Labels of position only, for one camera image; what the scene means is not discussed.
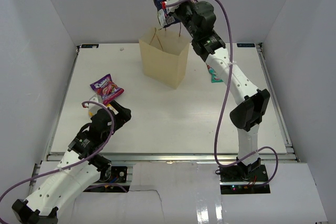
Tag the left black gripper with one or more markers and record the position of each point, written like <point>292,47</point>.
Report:
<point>124,116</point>

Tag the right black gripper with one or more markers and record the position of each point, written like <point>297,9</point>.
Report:
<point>176,12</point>

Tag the dark blue snack bag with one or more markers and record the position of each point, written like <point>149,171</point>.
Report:
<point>160,6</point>

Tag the beige paper bag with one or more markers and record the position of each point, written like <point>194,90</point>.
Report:
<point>164,56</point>

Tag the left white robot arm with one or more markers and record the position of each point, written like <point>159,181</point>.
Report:
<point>81,166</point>

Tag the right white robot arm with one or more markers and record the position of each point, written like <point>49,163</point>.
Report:
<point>251,102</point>

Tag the purple pink gummy bag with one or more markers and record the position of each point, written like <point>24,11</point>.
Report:
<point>106,89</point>

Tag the teal candy bag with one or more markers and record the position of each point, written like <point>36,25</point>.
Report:
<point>214,76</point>

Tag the yellow snack pack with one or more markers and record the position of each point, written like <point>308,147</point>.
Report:
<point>93,109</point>

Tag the right blue table label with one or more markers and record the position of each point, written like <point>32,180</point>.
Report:
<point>245,45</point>

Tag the blue table label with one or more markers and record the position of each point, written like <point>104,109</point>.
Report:
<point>245,45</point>
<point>90,46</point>

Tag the left blue table label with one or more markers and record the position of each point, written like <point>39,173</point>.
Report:
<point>90,46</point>

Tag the aluminium frame rail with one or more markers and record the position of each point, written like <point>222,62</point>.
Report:
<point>176,157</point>

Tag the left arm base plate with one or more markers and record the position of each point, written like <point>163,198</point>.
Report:
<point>116,174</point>

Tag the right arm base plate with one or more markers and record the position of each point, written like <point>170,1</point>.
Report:
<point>236,174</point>

